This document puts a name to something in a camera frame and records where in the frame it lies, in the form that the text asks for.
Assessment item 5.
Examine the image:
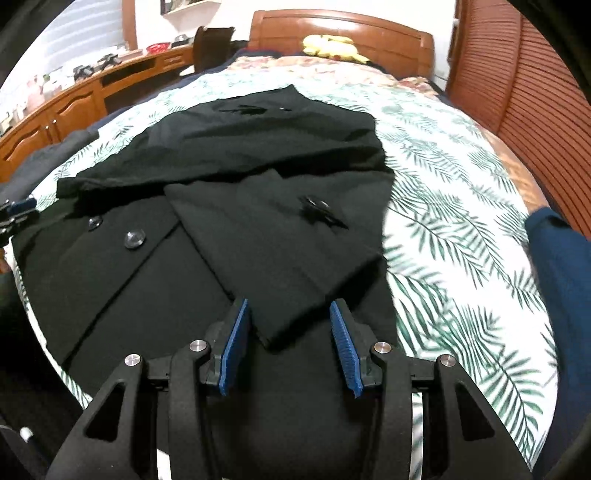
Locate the wooden headboard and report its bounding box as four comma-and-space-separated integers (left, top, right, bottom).
249, 9, 435, 80

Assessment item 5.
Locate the tan patterned bed mat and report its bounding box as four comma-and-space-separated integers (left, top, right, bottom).
496, 134, 553, 214

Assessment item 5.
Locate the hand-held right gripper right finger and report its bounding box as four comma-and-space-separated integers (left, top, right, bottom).
329, 299, 534, 480

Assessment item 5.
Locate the navy blue garment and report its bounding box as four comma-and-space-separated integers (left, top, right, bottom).
524, 208, 591, 480

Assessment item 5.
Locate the wooden desk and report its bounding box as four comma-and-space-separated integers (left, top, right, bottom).
0, 44, 195, 177

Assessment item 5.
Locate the bed with leaf-print sheet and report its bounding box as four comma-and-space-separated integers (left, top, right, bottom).
14, 69, 560, 480

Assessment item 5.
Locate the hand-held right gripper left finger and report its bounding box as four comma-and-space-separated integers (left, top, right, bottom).
46, 298, 252, 480

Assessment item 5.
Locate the floral quilt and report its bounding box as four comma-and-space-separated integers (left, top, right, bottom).
222, 53, 440, 101

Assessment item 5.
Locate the grey window blind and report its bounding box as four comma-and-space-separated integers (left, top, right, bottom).
28, 0, 126, 62

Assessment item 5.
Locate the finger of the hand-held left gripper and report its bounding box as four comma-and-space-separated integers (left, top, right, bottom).
0, 198, 38, 245

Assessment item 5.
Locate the white wall shelf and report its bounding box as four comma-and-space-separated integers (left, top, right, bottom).
159, 0, 223, 16

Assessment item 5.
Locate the black button coat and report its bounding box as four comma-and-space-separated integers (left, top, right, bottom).
11, 84, 400, 480

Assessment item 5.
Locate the dark grey folded cloth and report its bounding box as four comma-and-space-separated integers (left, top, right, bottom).
0, 129, 100, 195

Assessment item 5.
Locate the wooden louvred wardrobe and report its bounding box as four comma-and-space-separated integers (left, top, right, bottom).
445, 0, 591, 241

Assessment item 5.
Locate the black chair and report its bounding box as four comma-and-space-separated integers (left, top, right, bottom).
193, 27, 237, 75

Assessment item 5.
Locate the yellow plush toy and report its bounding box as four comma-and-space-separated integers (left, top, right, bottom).
301, 34, 370, 64

